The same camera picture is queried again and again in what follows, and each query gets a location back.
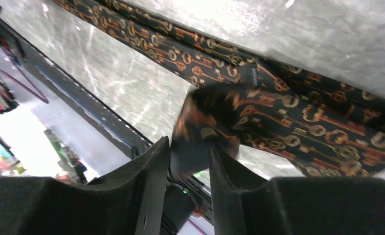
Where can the black orange key-pattern tie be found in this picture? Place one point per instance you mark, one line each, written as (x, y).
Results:
(322, 126)

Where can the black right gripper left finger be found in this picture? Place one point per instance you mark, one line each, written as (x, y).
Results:
(126, 201)

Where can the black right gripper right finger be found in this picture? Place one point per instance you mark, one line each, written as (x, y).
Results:
(244, 203)

